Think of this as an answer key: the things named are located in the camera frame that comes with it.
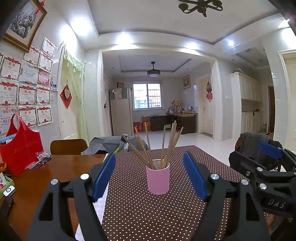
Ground dark chair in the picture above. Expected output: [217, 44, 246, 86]
[235, 137, 244, 154]

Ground white door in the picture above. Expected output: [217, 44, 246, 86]
[196, 76, 218, 137]

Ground window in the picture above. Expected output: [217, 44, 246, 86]
[132, 81, 162, 109]

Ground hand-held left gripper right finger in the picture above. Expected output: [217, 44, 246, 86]
[183, 152, 271, 241]

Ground beige refrigerator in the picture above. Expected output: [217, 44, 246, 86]
[109, 88, 134, 137]

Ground light green curtain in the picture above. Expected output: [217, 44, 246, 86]
[60, 45, 89, 142]

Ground green box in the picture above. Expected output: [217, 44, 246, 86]
[0, 173, 15, 200]

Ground clear plastic packet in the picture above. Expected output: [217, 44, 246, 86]
[26, 152, 52, 171]

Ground person's right hand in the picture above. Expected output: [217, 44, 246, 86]
[266, 213, 275, 234]

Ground light grey jacket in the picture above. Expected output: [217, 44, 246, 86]
[81, 136, 149, 155]

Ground clutter on desk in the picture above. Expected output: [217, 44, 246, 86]
[166, 100, 198, 114]

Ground bunch of wooden chopsticks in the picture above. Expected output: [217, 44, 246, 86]
[121, 120, 184, 170]

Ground dark metal chandelier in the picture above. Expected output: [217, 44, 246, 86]
[178, 0, 223, 18]

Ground pink cup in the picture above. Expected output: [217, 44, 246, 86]
[146, 159, 170, 195]

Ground red diamond wall decoration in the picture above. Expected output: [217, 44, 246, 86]
[60, 85, 73, 109]

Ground dark grey jacket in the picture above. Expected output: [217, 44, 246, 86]
[238, 132, 281, 167]

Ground brown polka-dot table mat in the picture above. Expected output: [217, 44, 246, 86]
[102, 145, 270, 241]

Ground red door decoration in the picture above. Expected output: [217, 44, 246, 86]
[206, 80, 213, 103]

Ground wall of award certificates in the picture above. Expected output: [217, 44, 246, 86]
[0, 37, 58, 137]

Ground ceiling fan light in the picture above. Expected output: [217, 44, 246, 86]
[147, 62, 161, 77]

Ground brown wooden chair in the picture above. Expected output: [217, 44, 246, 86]
[50, 138, 88, 155]

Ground dark wooden desk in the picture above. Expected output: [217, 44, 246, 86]
[150, 112, 198, 133]

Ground white cabinets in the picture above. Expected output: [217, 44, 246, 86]
[230, 72, 264, 142]

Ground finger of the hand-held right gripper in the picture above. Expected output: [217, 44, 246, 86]
[228, 151, 265, 184]
[258, 141, 296, 173]

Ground small white device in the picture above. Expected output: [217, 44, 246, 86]
[3, 186, 16, 197]

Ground framed flower picture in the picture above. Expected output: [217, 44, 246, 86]
[2, 0, 48, 53]

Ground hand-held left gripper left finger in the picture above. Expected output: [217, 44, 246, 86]
[28, 152, 116, 241]

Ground red bag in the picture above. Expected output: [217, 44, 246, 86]
[0, 113, 44, 177]

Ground brown door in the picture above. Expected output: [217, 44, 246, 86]
[268, 85, 275, 133]

